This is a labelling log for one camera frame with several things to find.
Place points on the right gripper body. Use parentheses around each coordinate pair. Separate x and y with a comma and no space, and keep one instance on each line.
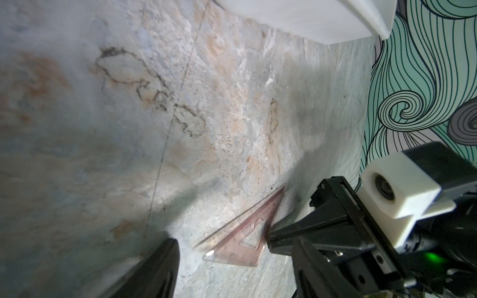
(370,272)

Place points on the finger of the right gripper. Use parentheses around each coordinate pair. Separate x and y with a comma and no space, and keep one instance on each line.
(329,228)

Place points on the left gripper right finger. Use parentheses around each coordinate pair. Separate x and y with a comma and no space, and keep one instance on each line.
(315,277)

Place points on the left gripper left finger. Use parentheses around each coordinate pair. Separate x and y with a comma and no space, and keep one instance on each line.
(154,278)

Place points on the small red set square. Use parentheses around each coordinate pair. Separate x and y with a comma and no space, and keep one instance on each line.
(241,241)

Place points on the white storage box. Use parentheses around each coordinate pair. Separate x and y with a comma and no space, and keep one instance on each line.
(322,21)

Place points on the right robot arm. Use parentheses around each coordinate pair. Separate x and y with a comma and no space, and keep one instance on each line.
(441,265)

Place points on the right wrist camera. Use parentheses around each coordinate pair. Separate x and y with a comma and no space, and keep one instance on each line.
(403,188)

